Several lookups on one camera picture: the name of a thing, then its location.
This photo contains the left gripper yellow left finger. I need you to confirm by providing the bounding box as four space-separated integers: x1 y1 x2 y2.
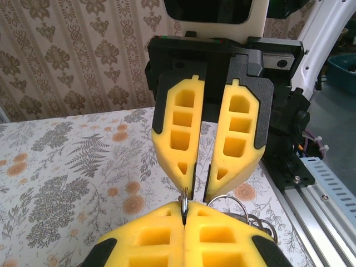
83 201 186 267

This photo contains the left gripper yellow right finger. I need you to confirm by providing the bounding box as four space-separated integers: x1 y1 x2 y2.
183 201 290 267

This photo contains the large steel keyring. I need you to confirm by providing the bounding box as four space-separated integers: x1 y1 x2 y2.
207 194 250 222

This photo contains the medium steel keyring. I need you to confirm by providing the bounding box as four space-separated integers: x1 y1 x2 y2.
244 212 279 247

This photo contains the small steel keyring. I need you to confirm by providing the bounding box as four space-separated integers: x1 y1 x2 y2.
180 186 190 216

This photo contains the teal plastic bin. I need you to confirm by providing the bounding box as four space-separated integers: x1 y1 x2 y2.
327 54 356 81

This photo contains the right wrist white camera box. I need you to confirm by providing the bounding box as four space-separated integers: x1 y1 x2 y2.
162 0 269 38

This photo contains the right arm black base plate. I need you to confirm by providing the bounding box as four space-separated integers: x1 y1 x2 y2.
261 155 318 192

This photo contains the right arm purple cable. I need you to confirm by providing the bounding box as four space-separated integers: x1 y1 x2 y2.
301 130 330 158

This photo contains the aluminium mounting rail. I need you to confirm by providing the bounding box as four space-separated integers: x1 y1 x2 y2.
278 180 356 267

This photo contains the grey slotted cable duct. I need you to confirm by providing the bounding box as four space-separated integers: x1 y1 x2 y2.
300 155 356 223

